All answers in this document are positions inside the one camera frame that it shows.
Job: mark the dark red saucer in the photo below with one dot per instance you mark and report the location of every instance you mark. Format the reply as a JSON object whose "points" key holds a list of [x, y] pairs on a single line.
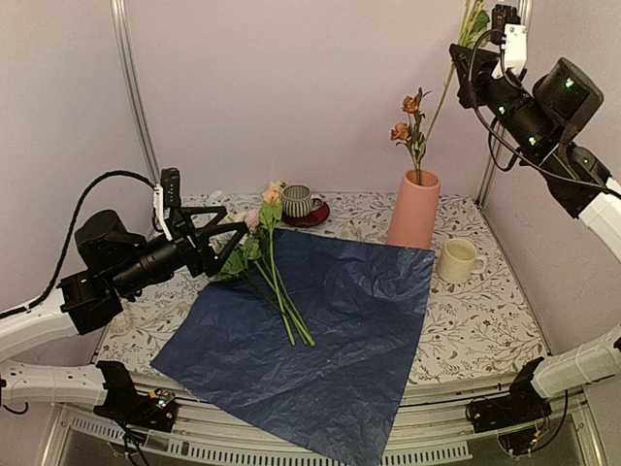
{"points": [[319, 214]]}

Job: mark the artificial flower bouquet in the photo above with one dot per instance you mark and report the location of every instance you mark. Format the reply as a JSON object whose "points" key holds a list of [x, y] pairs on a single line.
{"points": [[254, 262]]}

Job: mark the blue wrapping paper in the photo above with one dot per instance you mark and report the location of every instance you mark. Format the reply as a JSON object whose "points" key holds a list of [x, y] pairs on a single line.
{"points": [[364, 304]]}

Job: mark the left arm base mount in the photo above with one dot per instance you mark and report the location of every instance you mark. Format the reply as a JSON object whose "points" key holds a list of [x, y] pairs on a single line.
{"points": [[156, 410]]}

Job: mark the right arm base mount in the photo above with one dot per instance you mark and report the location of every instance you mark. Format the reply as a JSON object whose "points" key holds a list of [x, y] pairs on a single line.
{"points": [[519, 427]]}

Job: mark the pink vase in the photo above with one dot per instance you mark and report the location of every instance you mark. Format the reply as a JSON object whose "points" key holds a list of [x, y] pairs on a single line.
{"points": [[414, 215]]}

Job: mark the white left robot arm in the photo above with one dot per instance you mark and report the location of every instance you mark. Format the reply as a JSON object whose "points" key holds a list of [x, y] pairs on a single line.
{"points": [[41, 325]]}

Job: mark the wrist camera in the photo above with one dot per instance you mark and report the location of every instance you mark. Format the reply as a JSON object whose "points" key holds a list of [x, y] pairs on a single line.
{"points": [[510, 24], [166, 198]]}

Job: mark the floral tablecloth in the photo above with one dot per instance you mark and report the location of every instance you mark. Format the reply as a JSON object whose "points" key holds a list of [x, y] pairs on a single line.
{"points": [[481, 329]]}

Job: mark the left aluminium frame post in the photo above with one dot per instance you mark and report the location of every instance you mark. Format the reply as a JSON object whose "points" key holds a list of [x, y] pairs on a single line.
{"points": [[130, 75]]}

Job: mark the orange rose stem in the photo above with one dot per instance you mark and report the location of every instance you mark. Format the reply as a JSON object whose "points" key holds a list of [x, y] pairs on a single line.
{"points": [[410, 133]]}

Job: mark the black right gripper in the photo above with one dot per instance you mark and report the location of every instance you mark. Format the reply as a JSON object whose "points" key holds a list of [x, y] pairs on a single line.
{"points": [[461, 56]]}

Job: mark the striped ceramic cup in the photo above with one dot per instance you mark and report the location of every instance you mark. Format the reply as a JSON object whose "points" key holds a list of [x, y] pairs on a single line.
{"points": [[296, 200]]}

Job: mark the aluminium front rail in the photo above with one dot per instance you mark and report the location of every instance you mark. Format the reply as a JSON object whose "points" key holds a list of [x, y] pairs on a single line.
{"points": [[429, 428]]}

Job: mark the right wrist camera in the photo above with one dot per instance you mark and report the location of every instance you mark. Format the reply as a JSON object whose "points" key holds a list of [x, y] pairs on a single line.
{"points": [[510, 24]]}

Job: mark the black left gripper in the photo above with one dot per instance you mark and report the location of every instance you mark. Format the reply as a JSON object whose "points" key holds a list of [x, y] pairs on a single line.
{"points": [[202, 257]]}

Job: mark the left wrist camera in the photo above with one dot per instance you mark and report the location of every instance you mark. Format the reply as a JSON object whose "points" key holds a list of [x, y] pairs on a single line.
{"points": [[166, 198]]}

